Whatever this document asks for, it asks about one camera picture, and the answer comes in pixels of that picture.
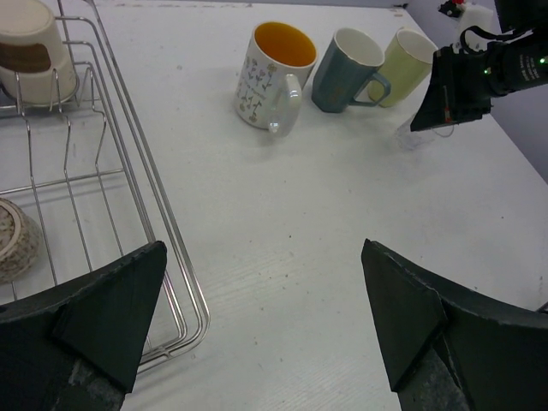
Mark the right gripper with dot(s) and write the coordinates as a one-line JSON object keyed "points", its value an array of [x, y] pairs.
{"points": [[462, 83]]}

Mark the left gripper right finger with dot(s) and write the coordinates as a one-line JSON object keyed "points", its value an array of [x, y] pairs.
{"points": [[447, 347]]}

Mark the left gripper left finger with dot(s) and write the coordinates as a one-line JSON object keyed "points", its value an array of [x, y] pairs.
{"points": [[78, 345]]}

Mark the clear glass cup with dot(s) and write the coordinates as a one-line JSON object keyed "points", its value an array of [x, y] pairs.
{"points": [[409, 140]]}

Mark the light green ceramic mug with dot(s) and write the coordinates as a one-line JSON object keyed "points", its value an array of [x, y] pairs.
{"points": [[407, 62]]}

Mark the grey blue ceramic mug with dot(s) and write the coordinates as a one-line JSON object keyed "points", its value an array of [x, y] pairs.
{"points": [[351, 62]]}

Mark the tan ceramic cup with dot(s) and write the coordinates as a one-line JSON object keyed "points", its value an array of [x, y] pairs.
{"points": [[21, 240]]}

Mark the white pearly round cup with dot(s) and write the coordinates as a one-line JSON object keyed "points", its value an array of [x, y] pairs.
{"points": [[278, 62]]}

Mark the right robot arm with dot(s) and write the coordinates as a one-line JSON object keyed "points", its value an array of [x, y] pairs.
{"points": [[523, 27]]}

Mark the beige cup with brown band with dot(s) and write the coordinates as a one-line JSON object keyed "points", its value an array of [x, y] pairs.
{"points": [[35, 63]]}

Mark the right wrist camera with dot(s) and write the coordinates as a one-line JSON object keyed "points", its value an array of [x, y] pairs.
{"points": [[467, 14]]}

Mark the wire dish rack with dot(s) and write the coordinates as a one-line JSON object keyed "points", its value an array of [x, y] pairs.
{"points": [[83, 170]]}

